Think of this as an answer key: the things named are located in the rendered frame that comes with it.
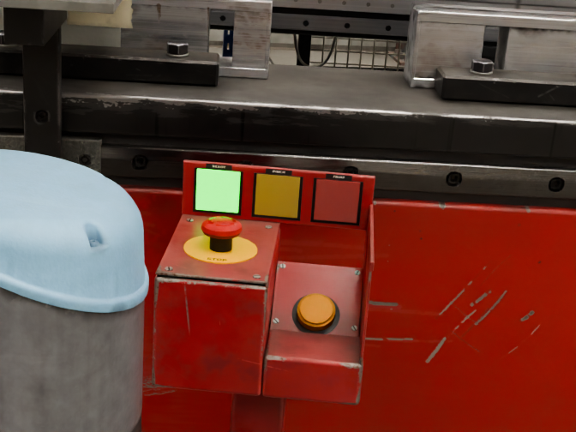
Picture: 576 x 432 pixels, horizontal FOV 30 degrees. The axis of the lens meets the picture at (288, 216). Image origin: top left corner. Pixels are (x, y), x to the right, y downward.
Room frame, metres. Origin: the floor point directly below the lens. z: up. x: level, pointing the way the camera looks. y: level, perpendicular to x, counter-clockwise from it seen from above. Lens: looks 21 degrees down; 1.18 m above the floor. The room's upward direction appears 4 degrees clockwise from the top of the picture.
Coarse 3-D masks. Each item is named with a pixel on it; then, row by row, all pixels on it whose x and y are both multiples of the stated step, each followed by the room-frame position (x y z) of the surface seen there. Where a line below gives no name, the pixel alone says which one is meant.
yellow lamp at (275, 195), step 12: (264, 180) 1.05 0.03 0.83; (276, 180) 1.05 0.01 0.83; (288, 180) 1.05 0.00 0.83; (264, 192) 1.05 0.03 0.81; (276, 192) 1.05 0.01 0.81; (288, 192) 1.05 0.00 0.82; (264, 204) 1.05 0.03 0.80; (276, 204) 1.05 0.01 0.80; (288, 204) 1.05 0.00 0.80; (288, 216) 1.05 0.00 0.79
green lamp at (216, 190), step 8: (200, 176) 1.05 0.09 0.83; (208, 176) 1.05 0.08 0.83; (216, 176) 1.05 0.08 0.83; (224, 176) 1.05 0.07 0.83; (232, 176) 1.05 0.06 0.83; (200, 184) 1.05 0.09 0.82; (208, 184) 1.05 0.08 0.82; (216, 184) 1.05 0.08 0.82; (224, 184) 1.05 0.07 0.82; (232, 184) 1.05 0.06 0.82; (200, 192) 1.05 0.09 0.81; (208, 192) 1.05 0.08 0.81; (216, 192) 1.05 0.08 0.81; (224, 192) 1.05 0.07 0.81; (232, 192) 1.05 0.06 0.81; (200, 200) 1.05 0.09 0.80; (208, 200) 1.05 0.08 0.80; (216, 200) 1.05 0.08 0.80; (224, 200) 1.05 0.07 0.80; (232, 200) 1.05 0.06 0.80; (200, 208) 1.05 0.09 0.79; (208, 208) 1.05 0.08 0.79; (216, 208) 1.05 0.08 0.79; (224, 208) 1.05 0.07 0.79; (232, 208) 1.05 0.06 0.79
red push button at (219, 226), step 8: (216, 216) 0.98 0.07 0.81; (224, 216) 0.98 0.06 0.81; (208, 224) 0.96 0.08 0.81; (216, 224) 0.96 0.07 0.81; (224, 224) 0.96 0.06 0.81; (232, 224) 0.96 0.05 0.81; (240, 224) 0.97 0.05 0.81; (208, 232) 0.95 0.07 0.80; (216, 232) 0.95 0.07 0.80; (224, 232) 0.95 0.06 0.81; (232, 232) 0.95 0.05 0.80; (240, 232) 0.96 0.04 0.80; (216, 240) 0.96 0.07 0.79; (224, 240) 0.96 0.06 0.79; (216, 248) 0.96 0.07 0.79; (224, 248) 0.96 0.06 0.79
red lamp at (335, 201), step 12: (324, 180) 1.05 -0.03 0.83; (336, 180) 1.05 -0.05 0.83; (324, 192) 1.05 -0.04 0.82; (336, 192) 1.05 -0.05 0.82; (348, 192) 1.05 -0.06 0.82; (324, 204) 1.05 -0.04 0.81; (336, 204) 1.05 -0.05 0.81; (348, 204) 1.05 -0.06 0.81; (324, 216) 1.05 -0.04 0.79; (336, 216) 1.05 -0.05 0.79; (348, 216) 1.05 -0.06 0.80
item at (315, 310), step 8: (312, 296) 0.97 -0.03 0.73; (320, 296) 0.97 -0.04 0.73; (304, 304) 0.97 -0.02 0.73; (312, 304) 0.97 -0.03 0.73; (320, 304) 0.97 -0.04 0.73; (328, 304) 0.97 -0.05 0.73; (304, 312) 0.96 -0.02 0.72; (312, 312) 0.96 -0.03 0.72; (320, 312) 0.96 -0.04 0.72; (328, 312) 0.96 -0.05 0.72; (304, 320) 0.95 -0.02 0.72; (312, 320) 0.95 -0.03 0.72; (320, 320) 0.95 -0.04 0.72; (328, 320) 0.96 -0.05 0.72; (312, 328) 0.95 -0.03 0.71; (320, 328) 0.95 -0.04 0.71
